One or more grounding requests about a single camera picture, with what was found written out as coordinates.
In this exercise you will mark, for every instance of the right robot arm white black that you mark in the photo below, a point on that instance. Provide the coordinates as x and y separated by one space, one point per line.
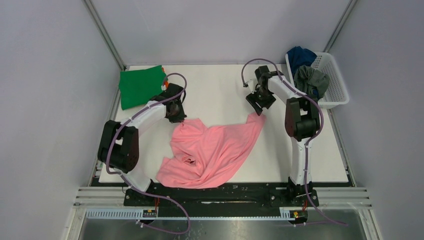
301 121

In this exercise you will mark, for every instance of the white plastic laundry basket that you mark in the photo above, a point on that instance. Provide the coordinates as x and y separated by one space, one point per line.
336 93

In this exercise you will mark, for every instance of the aluminium frame rail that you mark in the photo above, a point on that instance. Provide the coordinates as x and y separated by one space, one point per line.
104 202

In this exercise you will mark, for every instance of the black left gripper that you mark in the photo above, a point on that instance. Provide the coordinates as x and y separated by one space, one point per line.
178 116

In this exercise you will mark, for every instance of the green folded t shirt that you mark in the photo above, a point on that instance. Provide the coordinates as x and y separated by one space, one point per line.
137 87

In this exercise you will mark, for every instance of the orange folded t shirt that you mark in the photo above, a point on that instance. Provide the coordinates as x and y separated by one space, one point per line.
165 82

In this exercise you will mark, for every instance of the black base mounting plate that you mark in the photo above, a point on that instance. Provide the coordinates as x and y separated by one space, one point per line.
252 199

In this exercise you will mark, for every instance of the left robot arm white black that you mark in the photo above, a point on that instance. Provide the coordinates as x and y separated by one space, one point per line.
119 147

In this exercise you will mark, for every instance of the dark blue t shirt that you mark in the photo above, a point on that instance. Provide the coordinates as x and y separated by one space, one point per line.
298 56

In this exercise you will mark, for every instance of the grey t shirt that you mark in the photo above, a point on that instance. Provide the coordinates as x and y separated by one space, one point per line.
311 81

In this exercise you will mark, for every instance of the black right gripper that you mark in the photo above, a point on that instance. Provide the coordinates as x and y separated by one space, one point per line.
257 103

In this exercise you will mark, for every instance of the pink t shirt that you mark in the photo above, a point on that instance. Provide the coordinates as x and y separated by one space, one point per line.
207 157

